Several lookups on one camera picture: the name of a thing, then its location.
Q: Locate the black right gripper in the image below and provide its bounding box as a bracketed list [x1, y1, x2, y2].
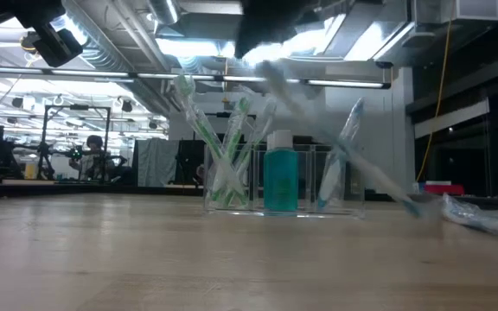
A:
[233, 0, 345, 59]

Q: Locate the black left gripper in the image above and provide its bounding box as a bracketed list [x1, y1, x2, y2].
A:
[31, 22, 84, 68]

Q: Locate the green white toothbrush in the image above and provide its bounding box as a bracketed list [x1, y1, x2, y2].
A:
[174, 75, 250, 207]
[225, 99, 278, 207]
[209, 97, 251, 207]

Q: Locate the teal mouthwash bottle white cap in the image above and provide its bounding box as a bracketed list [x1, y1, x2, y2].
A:
[263, 129, 299, 213]

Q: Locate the blue white toothbrush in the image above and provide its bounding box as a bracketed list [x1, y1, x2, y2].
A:
[317, 98, 365, 209]
[255, 60, 425, 219]
[441, 193, 498, 242]

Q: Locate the long ceiling light strip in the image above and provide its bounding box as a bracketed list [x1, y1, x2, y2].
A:
[0, 64, 392, 91]

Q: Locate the person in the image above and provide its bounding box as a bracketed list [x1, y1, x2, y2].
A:
[69, 134, 118, 182]

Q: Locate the black panel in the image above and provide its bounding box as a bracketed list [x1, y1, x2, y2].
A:
[175, 140, 207, 187]

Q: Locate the grey hanging cloth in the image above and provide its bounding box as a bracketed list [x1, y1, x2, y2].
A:
[136, 138, 180, 187]

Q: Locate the clear acrylic organizer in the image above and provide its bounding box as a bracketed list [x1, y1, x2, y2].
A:
[203, 143, 366, 218]

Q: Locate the white ceiling unit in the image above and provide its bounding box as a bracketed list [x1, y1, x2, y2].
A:
[412, 0, 498, 25]

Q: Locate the red and white box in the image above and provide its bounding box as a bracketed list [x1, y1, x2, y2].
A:
[423, 180, 466, 197]

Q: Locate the silver ventilation duct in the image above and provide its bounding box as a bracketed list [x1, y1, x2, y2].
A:
[61, 0, 176, 77]

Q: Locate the black robot rig frame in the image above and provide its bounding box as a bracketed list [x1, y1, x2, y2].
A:
[36, 105, 112, 182]

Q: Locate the yellow cable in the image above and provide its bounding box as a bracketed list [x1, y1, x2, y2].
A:
[416, 0, 456, 183]

